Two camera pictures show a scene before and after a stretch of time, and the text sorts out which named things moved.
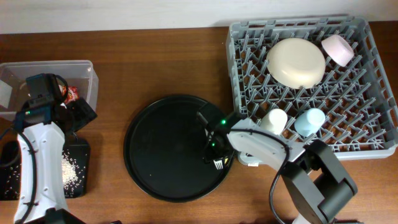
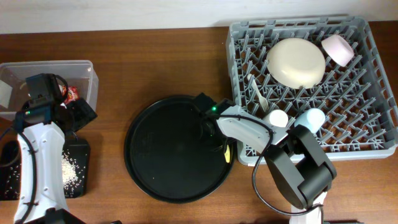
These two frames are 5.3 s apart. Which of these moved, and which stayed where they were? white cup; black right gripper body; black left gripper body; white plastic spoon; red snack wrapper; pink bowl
Moved: black right gripper body; white plastic spoon
Stayed: red snack wrapper; black left gripper body; white cup; pink bowl
